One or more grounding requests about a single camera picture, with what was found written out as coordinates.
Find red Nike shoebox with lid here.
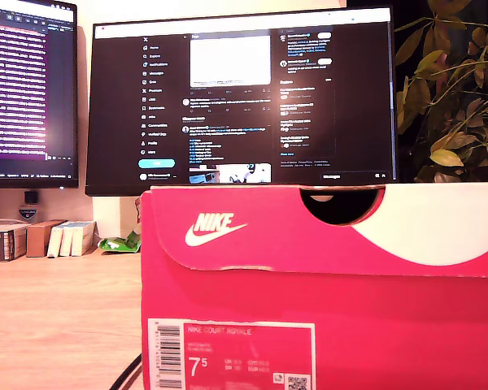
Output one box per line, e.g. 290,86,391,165
140,182,488,390

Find white box with blue top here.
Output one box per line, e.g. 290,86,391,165
70,220,98,257

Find small white box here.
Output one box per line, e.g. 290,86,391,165
59,223,75,258
46,225,65,259

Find brown cardboard box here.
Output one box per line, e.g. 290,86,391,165
25,219,68,258

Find wide black computer monitor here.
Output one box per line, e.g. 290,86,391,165
85,6,399,197

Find green plastic packet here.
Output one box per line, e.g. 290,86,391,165
97,230,142,254

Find white monitor stand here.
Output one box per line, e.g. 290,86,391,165
92,197,123,241

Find green leafy houseplant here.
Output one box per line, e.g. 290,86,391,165
394,0,488,184

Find computer monitor with purple text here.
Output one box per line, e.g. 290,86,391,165
0,0,80,190

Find black cable on table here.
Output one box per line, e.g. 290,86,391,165
108,352,143,390

